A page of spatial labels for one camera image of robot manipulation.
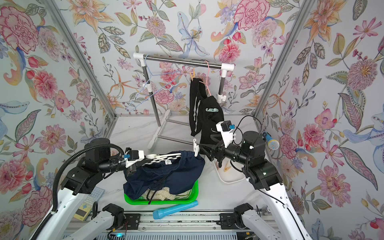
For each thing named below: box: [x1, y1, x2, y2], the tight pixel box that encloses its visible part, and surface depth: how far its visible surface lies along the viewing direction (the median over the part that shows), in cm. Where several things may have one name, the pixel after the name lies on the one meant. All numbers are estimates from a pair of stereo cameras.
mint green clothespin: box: [205, 108, 219, 112], surface depth 69 cm
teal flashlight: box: [153, 200, 199, 220], surface depth 76 cm
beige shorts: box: [139, 187, 193, 201], surface depth 76 cm
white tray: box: [213, 157, 247, 184], surface depth 90 cm
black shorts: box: [189, 78, 225, 155], surface depth 80 cm
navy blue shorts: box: [123, 151, 206, 200], surface depth 76 cm
